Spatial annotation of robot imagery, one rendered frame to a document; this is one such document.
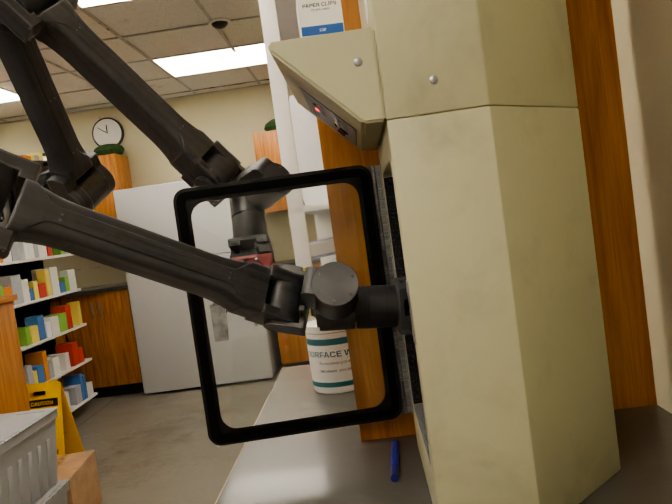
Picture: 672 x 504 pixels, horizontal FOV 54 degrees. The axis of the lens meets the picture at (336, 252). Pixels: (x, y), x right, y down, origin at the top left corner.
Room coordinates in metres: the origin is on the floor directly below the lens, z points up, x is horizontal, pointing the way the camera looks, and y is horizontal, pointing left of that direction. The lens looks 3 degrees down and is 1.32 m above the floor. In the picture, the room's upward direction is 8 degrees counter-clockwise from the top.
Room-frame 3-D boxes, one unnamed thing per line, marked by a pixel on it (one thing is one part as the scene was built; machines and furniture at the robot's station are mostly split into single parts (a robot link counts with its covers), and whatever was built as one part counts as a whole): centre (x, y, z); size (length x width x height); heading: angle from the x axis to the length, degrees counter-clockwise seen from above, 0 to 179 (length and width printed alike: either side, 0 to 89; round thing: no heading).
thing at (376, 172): (1.02, -0.08, 1.19); 0.03 x 0.02 x 0.39; 178
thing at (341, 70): (0.87, -0.02, 1.46); 0.32 x 0.12 x 0.10; 178
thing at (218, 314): (0.99, 0.19, 1.18); 0.02 x 0.02 x 0.06; 3
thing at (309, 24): (0.79, -0.02, 1.54); 0.05 x 0.05 x 0.06; 3
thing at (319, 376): (1.01, 0.08, 1.19); 0.30 x 0.01 x 0.40; 93
